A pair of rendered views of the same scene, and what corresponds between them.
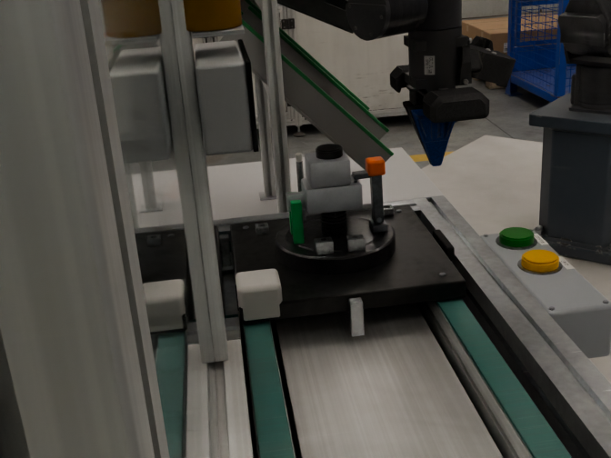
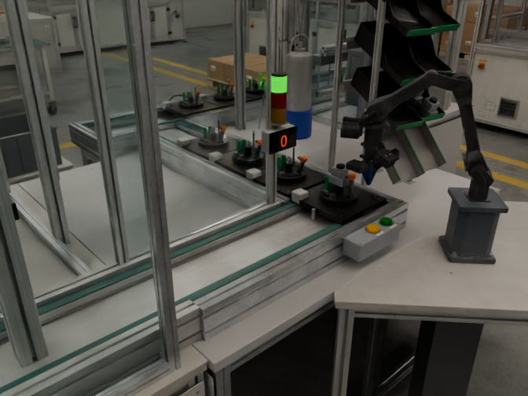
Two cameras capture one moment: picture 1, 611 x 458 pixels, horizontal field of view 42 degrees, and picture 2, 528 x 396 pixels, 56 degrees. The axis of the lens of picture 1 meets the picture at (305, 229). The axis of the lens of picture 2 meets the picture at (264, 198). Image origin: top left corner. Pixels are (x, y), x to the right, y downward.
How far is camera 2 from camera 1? 1.27 m
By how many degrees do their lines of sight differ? 49
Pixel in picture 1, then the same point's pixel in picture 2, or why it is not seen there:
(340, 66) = not seen: outside the picture
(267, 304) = (296, 199)
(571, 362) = (319, 245)
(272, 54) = not seen: hidden behind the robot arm
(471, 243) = (374, 216)
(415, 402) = (295, 237)
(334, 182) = (335, 175)
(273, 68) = not seen: hidden behind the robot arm
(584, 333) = (351, 250)
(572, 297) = (357, 239)
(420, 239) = (361, 207)
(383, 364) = (306, 228)
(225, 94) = (265, 138)
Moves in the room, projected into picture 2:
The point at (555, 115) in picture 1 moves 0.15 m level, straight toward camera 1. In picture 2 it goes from (452, 192) to (412, 198)
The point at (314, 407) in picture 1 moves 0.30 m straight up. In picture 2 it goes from (278, 225) to (280, 142)
